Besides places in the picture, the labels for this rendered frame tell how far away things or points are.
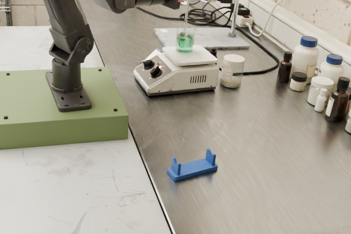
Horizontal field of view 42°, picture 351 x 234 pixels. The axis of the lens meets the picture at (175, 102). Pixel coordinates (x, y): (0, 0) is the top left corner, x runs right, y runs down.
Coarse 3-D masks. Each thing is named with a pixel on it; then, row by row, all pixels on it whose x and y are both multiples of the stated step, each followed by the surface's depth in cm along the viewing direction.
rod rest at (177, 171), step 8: (208, 152) 92; (176, 160) 88; (200, 160) 93; (208, 160) 93; (168, 168) 90; (176, 168) 88; (184, 168) 90; (192, 168) 90; (200, 168) 91; (208, 168) 91; (216, 168) 92; (176, 176) 88; (184, 176) 88; (192, 176) 90
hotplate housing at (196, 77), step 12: (168, 60) 124; (180, 72) 119; (192, 72) 120; (204, 72) 121; (216, 72) 123; (144, 84) 120; (156, 84) 118; (168, 84) 119; (180, 84) 120; (192, 84) 122; (204, 84) 123; (216, 84) 125
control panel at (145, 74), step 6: (156, 60) 126; (138, 66) 127; (162, 66) 122; (138, 72) 125; (144, 72) 124; (162, 72) 120; (168, 72) 119; (144, 78) 121; (150, 78) 120; (156, 78) 119; (150, 84) 118
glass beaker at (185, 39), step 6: (180, 24) 125; (186, 24) 125; (192, 24) 125; (180, 30) 121; (186, 30) 121; (192, 30) 121; (180, 36) 122; (186, 36) 121; (192, 36) 122; (180, 42) 123; (186, 42) 122; (192, 42) 123; (180, 48) 123; (186, 48) 123; (192, 48) 124
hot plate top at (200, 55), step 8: (168, 48) 127; (200, 48) 129; (168, 56) 123; (176, 56) 122; (184, 56) 122; (192, 56) 123; (200, 56) 123; (208, 56) 124; (176, 64) 119; (184, 64) 119; (192, 64) 120
